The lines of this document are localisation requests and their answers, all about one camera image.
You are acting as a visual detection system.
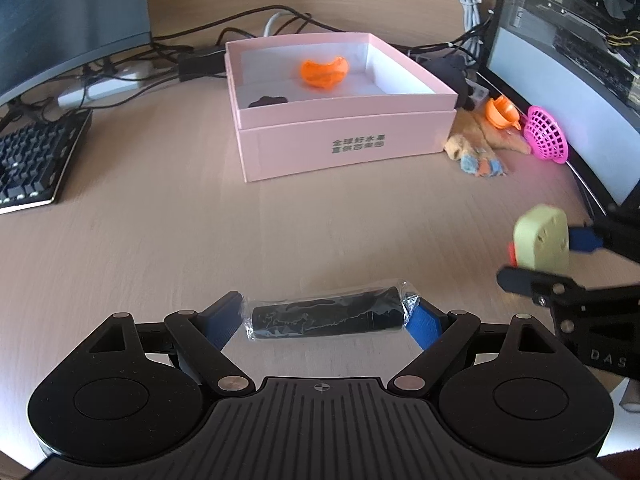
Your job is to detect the black power adapter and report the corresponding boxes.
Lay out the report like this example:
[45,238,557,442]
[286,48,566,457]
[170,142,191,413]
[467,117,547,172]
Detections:
[177,46,228,82]

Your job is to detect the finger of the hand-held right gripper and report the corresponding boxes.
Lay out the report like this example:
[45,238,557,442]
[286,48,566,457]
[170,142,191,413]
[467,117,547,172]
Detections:
[567,202,640,256]
[495,266,588,307]

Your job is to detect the glass-sided computer case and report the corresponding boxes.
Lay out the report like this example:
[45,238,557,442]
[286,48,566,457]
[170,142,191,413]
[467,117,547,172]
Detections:
[475,0,640,211]

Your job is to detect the black plush toy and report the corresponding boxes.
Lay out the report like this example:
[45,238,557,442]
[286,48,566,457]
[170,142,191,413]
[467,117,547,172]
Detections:
[432,55,476,111]

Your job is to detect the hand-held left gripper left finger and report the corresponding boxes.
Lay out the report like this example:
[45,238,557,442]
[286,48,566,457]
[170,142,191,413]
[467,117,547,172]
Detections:
[87,290,253,396]

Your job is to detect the white power strip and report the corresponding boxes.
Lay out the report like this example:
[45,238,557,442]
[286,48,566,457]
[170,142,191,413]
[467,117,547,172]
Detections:
[56,62,151,108]

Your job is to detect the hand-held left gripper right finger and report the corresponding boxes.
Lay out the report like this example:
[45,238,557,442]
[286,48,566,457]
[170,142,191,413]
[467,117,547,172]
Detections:
[392,297,553,398]

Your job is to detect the black cable tangle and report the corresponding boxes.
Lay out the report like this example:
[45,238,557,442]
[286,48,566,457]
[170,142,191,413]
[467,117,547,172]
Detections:
[82,5,321,86]

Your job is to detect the yellow pudding toy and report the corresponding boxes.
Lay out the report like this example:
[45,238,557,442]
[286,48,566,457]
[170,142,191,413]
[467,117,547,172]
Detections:
[247,94,291,109]

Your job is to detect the pink cardboard box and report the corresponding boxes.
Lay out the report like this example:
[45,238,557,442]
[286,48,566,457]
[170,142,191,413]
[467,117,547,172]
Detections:
[224,31,458,184]

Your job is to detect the black keyboard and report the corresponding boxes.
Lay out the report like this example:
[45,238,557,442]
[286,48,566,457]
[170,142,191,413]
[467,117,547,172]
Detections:
[0,107,93,216]

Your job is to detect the curved computer monitor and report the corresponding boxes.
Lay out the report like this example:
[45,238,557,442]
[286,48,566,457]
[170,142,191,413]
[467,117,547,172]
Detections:
[0,0,153,106]

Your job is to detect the pale yellow toy block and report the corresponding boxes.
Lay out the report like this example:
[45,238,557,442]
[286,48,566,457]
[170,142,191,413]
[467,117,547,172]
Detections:
[506,203,571,273]

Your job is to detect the orange toy cup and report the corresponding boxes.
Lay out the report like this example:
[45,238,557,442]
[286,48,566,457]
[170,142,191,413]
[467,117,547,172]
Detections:
[485,96,523,131]

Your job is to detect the grey cable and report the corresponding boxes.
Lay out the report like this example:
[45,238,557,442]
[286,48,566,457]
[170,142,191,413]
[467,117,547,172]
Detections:
[262,10,301,37]

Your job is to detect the grey usb hub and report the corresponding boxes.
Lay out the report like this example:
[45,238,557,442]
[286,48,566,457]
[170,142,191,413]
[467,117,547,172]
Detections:
[467,80,491,106]

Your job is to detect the tan plush toy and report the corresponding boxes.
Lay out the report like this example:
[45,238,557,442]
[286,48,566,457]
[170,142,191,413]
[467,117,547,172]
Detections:
[444,109,533,178]

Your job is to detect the black plastic-wrapped roll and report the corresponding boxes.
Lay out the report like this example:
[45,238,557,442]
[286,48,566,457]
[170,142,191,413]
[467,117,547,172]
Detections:
[241,276,422,343]

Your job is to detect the pink toy strainer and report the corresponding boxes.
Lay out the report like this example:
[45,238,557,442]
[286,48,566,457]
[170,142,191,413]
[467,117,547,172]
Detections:
[522,105,571,166]

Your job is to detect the orange toy croissant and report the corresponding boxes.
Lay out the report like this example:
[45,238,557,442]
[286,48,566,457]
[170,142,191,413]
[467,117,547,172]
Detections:
[299,55,349,91]

